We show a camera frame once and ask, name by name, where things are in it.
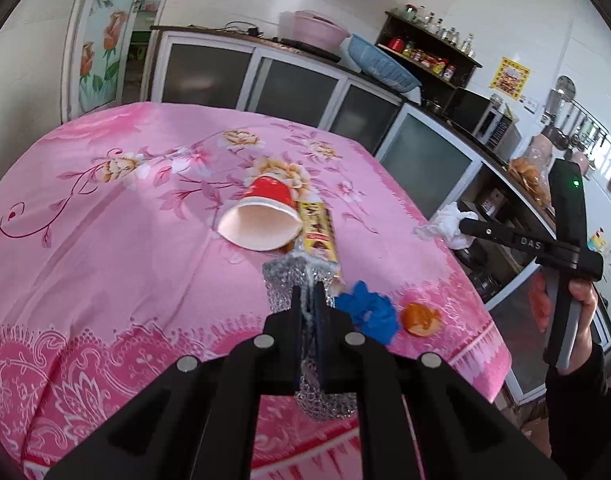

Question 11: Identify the orange peel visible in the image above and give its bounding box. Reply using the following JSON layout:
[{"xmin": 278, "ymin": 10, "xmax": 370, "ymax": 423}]
[{"xmin": 401, "ymin": 301, "xmax": 444, "ymax": 337}]

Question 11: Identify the pink basin with lid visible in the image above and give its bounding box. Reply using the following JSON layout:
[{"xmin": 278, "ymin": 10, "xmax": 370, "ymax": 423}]
[{"xmin": 291, "ymin": 9, "xmax": 351, "ymax": 51}]

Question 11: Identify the row of glass bottles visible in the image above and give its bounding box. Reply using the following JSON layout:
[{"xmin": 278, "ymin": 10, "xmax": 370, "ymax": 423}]
[{"xmin": 394, "ymin": 3, "xmax": 477, "ymax": 56}]

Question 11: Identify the black power cable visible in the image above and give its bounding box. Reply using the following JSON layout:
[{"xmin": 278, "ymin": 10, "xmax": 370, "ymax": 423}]
[{"xmin": 224, "ymin": 20, "xmax": 264, "ymax": 39}]

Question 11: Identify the row of spice jars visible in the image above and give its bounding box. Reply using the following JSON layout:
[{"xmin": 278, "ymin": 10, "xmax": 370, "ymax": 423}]
[{"xmin": 387, "ymin": 35, "xmax": 459, "ymax": 80}]

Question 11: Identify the person's right forearm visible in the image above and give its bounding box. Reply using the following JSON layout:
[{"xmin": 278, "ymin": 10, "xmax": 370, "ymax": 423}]
[{"xmin": 544, "ymin": 342, "xmax": 611, "ymax": 480}]

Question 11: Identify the white tissue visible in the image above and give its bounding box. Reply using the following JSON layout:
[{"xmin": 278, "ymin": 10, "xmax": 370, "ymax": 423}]
[{"xmin": 412, "ymin": 202, "xmax": 479, "ymax": 250}]

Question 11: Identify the silver microwave oven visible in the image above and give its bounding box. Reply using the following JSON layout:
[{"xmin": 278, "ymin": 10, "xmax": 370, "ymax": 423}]
[{"xmin": 444, "ymin": 88, "xmax": 521, "ymax": 154}]

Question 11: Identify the clear bag of bread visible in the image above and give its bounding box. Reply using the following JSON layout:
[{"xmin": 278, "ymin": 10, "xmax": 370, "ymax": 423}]
[{"xmin": 507, "ymin": 134, "xmax": 557, "ymax": 206}]

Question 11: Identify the yellow snack wrapper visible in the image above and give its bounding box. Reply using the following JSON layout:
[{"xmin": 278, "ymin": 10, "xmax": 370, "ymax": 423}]
[{"xmin": 294, "ymin": 200, "xmax": 345, "ymax": 292}]

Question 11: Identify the red paper cup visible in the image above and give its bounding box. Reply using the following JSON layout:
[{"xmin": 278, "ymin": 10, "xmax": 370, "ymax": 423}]
[{"xmin": 217, "ymin": 173, "xmax": 304, "ymax": 252}]

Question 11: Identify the blue crumpled wrapper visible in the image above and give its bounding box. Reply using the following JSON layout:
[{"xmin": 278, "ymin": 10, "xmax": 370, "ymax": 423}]
[{"xmin": 334, "ymin": 281, "xmax": 401, "ymax": 346}]

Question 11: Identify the black induction cooker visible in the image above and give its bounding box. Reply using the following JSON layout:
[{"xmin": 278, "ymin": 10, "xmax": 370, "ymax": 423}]
[{"xmin": 280, "ymin": 37, "xmax": 341, "ymax": 59}]

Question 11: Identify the person's right hand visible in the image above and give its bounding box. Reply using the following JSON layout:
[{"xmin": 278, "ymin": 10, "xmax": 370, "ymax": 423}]
[{"xmin": 530, "ymin": 274, "xmax": 599, "ymax": 376}]

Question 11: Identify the glass door with flower print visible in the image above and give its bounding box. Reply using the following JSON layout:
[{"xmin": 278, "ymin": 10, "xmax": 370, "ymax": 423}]
[{"xmin": 60, "ymin": 0, "xmax": 172, "ymax": 122}]

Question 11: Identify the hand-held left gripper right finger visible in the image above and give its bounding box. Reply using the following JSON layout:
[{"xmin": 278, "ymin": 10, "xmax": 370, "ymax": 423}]
[{"xmin": 313, "ymin": 284, "xmax": 567, "ymax": 480}]

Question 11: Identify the blue plastic basket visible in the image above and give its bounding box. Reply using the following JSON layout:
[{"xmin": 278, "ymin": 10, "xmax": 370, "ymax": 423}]
[{"xmin": 346, "ymin": 33, "xmax": 423, "ymax": 92}]

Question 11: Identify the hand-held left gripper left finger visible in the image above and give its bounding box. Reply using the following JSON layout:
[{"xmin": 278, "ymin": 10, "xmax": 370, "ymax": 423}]
[{"xmin": 46, "ymin": 285, "xmax": 312, "ymax": 480}]

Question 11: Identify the row of hanging kitchen utensils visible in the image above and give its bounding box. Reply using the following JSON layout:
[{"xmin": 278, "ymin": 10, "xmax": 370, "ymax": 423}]
[{"xmin": 555, "ymin": 74, "xmax": 611, "ymax": 162}]

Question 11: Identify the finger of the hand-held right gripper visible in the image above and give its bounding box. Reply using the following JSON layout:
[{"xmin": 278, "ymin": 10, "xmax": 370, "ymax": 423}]
[{"xmin": 458, "ymin": 211, "xmax": 582, "ymax": 267}]

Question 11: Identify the yellow wall poster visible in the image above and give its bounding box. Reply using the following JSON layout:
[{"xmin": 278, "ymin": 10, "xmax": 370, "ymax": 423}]
[{"xmin": 492, "ymin": 56, "xmax": 531, "ymax": 101}]

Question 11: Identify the pink floral tablecloth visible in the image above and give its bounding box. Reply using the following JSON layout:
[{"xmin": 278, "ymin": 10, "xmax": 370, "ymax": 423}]
[{"xmin": 0, "ymin": 101, "xmax": 512, "ymax": 480}]

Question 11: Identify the dark wooden spice shelf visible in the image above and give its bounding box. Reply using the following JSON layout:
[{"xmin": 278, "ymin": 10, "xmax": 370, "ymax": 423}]
[{"xmin": 374, "ymin": 9, "xmax": 484, "ymax": 89}]

